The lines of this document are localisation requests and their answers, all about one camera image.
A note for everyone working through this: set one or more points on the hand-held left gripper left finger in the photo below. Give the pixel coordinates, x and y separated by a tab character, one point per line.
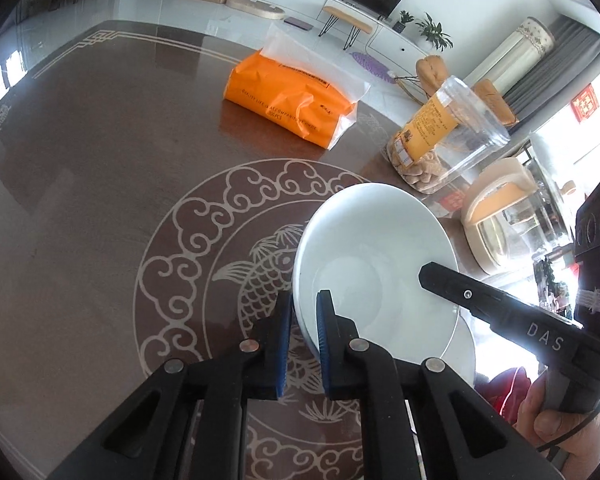
280	345

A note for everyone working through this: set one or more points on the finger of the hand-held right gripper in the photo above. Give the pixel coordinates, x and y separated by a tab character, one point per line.
480	300

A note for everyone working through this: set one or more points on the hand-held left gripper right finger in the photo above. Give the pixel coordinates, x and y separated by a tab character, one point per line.
324	345

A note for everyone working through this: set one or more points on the person's right hand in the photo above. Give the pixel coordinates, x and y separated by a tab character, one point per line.
537	422

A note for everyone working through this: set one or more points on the red flower-shaped plate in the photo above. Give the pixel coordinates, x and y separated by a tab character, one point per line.
505	387

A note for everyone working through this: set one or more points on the clear plastic snack jar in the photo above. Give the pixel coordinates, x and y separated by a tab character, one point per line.
430	130

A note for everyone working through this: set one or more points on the orange rocking chair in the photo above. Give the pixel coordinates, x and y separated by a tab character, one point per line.
432	72

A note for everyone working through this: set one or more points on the orange tissue pack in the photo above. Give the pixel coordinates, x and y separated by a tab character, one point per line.
280	95

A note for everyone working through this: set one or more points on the standing air conditioner with cover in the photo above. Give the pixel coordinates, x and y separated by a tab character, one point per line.
515	50

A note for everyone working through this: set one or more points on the grey curtain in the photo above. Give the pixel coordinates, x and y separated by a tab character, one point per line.
565	60

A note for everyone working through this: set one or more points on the purple floor mat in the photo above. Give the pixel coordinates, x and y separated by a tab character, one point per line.
372	66

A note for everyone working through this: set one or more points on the large leafy potted plant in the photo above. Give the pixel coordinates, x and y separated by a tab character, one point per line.
434	32

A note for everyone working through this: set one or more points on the small potted plant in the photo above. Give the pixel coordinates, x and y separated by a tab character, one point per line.
404	21

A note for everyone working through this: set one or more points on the wooden stool with metal legs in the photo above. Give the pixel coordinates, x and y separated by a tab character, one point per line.
347	16

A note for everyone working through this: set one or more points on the round beige cushion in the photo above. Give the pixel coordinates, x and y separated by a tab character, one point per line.
255	7

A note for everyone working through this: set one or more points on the red wall decoration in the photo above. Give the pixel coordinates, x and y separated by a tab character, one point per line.
584	104

